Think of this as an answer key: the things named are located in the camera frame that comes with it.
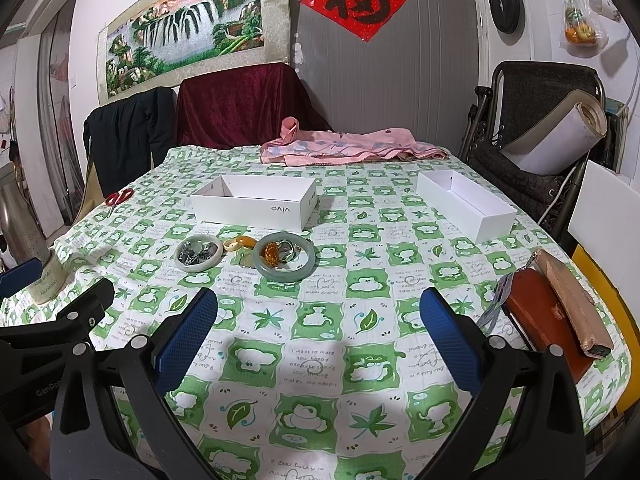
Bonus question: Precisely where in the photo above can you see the white box lid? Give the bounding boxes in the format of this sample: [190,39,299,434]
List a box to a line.
[416,170,518,244]

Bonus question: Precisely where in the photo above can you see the orange amber pendant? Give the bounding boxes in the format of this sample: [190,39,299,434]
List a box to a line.
[235,235,257,249]

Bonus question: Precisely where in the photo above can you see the waterfall landscape painting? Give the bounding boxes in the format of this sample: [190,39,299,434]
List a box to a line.
[96,0,291,104]

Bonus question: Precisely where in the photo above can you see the pink folded cloth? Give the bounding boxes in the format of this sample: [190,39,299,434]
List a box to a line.
[260,117,449,167]

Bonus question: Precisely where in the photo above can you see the rolled white paper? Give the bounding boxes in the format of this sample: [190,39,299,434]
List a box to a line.
[501,90,608,176]

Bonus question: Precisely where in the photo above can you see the silver ring pile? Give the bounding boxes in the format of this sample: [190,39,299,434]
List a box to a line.
[178,238,219,266]

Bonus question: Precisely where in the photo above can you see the white vivo phone box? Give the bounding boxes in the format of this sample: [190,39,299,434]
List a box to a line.
[191,174,318,234]

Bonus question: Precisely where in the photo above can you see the black hanging garment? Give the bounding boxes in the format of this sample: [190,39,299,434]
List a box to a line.
[82,87,176,196]

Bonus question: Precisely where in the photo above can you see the red handled scissors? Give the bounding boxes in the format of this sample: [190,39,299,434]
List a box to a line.
[104,188,134,216]

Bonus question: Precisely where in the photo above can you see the black folding chair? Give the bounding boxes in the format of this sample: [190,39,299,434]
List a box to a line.
[459,61,608,240]

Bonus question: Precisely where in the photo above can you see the silver gem ring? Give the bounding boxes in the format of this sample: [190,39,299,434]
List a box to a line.
[278,239,305,265]

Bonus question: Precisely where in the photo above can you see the pale green jade pendant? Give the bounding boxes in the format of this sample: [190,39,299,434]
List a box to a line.
[239,252,255,269]

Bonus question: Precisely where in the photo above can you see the tan fabric pouch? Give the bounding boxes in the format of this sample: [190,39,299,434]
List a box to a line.
[533,249,614,360]

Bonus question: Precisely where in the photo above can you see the dark red velvet cloth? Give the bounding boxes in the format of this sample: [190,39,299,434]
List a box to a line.
[176,63,330,150]

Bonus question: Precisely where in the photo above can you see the pale white jade bangle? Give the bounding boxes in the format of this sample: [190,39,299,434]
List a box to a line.
[174,234,224,273]

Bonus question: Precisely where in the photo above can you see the green jade bangle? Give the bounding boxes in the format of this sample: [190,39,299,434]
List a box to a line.
[252,231,317,283]

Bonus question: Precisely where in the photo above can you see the white cylindrical jar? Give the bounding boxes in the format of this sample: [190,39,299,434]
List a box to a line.
[27,248,68,306]

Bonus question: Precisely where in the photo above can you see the plastic bag with oranges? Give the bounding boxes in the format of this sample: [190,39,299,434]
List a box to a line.
[562,0,608,52]

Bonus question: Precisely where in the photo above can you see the green white patterned bedsheet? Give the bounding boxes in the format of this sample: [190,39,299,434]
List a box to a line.
[1,146,631,479]

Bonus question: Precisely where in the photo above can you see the amber bead bracelet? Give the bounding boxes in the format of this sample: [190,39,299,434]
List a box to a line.
[259,240,282,269]

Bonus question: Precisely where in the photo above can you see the red brown leather wallet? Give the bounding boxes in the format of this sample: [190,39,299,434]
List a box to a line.
[504,269,593,384]

